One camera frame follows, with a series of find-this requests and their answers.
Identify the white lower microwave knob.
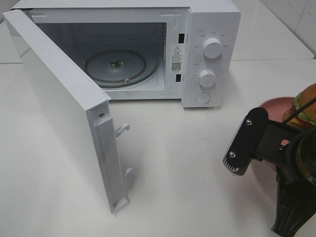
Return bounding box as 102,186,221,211
198,70,217,88

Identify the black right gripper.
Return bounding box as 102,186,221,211
256,122,316,237

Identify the white microwave door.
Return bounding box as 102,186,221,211
4,10,130,213

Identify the white upper microwave knob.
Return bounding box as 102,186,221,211
202,37,223,59

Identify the white microwave knob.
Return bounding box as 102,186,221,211
198,70,217,88
202,37,223,59

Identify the pink round plate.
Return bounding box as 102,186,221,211
251,97,294,176

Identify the white microwave oven body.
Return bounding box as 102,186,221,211
9,0,241,108

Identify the white round door button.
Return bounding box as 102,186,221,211
195,92,210,105

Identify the toy hamburger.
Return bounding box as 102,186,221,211
283,83,316,129

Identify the white warning label sticker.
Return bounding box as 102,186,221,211
170,44,185,73

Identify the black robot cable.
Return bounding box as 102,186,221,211
283,98,316,124

